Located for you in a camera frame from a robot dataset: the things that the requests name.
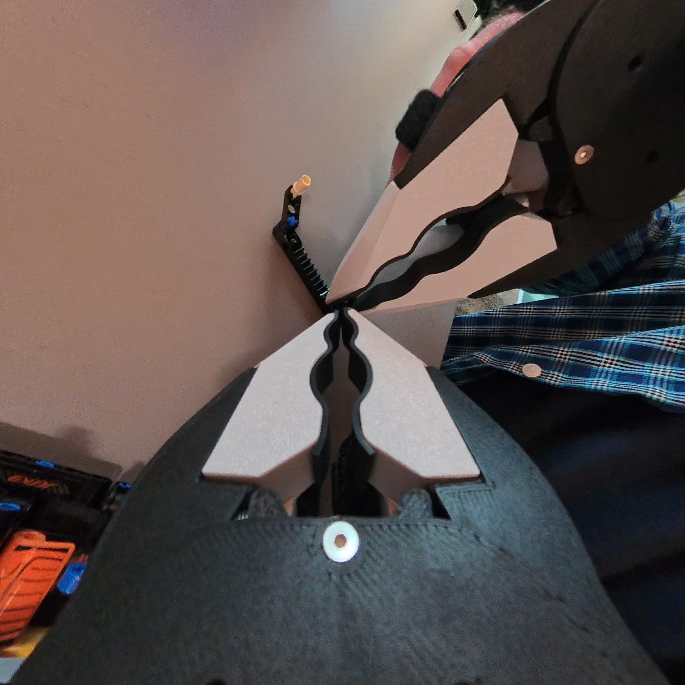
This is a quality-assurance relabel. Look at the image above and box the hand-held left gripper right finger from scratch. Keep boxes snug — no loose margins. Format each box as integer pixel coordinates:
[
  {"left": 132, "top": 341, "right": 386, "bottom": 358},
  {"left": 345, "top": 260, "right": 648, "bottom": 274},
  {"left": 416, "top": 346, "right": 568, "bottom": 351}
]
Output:
[{"left": 341, "top": 306, "right": 482, "bottom": 517}]

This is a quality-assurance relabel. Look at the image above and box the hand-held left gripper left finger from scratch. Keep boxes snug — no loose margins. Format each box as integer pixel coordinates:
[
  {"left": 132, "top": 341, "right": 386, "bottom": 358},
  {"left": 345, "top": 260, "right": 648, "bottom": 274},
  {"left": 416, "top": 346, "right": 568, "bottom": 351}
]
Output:
[{"left": 201, "top": 311, "right": 342, "bottom": 517}]

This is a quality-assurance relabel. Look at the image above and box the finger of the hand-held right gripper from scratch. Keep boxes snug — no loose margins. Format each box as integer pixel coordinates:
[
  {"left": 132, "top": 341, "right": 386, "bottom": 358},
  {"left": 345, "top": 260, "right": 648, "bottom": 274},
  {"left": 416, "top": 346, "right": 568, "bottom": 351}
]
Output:
[
  {"left": 325, "top": 98, "right": 521, "bottom": 306},
  {"left": 352, "top": 197, "right": 558, "bottom": 312}
]

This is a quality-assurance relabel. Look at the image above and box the black lego gear rack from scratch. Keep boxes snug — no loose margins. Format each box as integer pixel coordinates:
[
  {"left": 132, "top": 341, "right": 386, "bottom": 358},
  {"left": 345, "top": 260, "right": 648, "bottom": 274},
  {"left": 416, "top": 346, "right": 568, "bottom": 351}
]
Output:
[{"left": 272, "top": 214, "right": 344, "bottom": 314}]

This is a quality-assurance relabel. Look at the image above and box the lego car chassis assembly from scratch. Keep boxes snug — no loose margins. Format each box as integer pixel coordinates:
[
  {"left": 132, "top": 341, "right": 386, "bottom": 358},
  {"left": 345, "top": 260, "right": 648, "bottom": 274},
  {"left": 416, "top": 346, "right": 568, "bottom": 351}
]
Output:
[{"left": 0, "top": 448, "right": 132, "bottom": 660}]

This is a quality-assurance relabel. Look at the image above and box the person's right hand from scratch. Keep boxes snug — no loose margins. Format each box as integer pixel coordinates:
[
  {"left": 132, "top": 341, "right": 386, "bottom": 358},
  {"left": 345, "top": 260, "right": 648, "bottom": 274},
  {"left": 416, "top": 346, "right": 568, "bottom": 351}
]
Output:
[{"left": 392, "top": 12, "right": 529, "bottom": 186}]

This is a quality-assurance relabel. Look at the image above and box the dark blue undershirt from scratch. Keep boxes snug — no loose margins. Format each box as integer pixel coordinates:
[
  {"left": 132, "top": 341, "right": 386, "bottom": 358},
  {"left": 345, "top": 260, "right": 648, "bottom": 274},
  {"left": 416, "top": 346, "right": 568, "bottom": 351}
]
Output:
[{"left": 460, "top": 369, "right": 685, "bottom": 685}]

